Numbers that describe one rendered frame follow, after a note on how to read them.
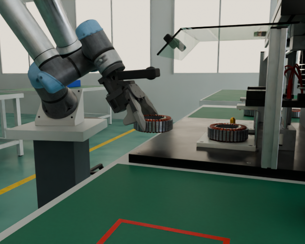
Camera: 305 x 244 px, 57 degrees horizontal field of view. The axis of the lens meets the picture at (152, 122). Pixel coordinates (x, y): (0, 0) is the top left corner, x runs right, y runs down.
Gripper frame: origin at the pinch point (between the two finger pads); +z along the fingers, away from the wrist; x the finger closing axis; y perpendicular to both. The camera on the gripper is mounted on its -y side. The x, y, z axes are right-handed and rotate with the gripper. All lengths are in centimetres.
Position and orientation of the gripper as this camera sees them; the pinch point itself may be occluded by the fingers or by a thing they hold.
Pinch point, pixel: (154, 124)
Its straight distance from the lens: 80.2
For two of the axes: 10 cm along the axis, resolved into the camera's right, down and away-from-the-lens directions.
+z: 5.3, 8.5, -0.4
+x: -3.2, 1.6, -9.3
